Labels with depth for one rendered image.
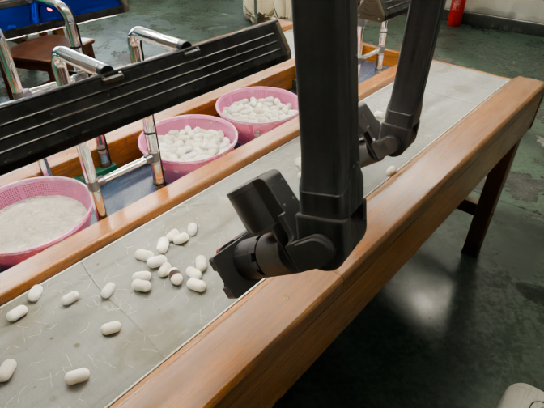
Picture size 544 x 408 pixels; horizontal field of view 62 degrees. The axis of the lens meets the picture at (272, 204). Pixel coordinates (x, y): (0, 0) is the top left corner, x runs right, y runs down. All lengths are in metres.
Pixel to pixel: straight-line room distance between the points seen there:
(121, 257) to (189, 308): 0.20
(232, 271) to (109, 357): 0.27
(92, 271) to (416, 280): 1.37
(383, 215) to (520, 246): 1.38
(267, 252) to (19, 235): 0.66
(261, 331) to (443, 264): 1.42
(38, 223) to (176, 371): 0.52
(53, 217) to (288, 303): 0.57
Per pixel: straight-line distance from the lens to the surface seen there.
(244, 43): 0.88
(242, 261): 0.60
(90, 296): 0.88
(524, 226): 2.43
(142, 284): 0.85
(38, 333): 0.86
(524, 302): 2.04
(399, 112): 0.91
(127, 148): 1.32
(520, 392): 1.41
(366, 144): 0.96
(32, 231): 1.08
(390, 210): 1.00
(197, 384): 0.70
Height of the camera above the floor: 1.36
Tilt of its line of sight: 37 degrees down
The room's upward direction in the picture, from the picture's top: straight up
